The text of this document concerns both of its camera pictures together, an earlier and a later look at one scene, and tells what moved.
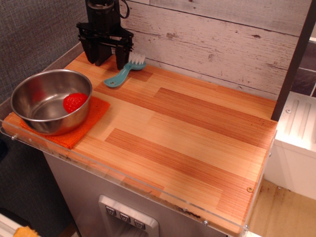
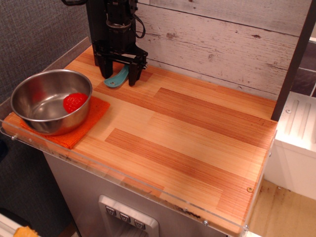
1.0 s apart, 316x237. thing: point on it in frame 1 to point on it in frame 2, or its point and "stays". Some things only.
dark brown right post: (295, 61) stays
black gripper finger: (123, 55) to (135, 72)
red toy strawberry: (73, 101) stays
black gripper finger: (94, 51) to (105, 65)
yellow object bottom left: (25, 231) stays
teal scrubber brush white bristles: (136, 62) stays
